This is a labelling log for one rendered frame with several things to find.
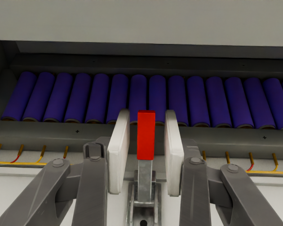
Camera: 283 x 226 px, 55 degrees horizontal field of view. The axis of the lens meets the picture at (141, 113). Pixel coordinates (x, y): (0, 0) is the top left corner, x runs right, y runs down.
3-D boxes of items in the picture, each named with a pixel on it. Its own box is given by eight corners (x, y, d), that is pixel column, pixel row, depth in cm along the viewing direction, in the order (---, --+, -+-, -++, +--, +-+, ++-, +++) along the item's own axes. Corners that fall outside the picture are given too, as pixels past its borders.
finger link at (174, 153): (170, 152, 15) (184, 153, 15) (165, 109, 21) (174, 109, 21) (167, 197, 16) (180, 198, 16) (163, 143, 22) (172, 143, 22)
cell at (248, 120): (238, 88, 31) (251, 136, 26) (222, 88, 31) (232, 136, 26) (243, 76, 29) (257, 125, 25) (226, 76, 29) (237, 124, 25)
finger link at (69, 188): (103, 204, 14) (46, 202, 14) (115, 155, 19) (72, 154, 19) (102, 180, 14) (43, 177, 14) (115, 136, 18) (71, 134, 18)
